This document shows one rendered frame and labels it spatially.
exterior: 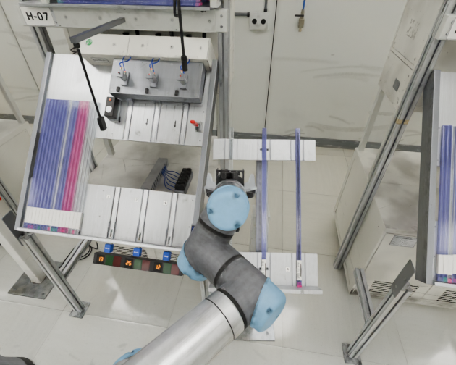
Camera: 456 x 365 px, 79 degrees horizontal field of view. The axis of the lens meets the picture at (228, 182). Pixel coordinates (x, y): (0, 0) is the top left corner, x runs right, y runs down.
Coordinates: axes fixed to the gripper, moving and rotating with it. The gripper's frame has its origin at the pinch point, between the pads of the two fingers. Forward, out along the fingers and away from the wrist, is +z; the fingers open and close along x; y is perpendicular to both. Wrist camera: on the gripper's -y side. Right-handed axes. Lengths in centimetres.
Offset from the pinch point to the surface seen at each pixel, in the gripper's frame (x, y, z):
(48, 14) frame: 67, 59, 24
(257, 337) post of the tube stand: -14, -84, 47
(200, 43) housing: 11, 48, 20
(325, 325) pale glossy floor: -51, -82, 53
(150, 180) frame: 40, -5, 51
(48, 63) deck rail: 74, 44, 32
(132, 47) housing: 37, 48, 23
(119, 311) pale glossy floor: 61, -79, 57
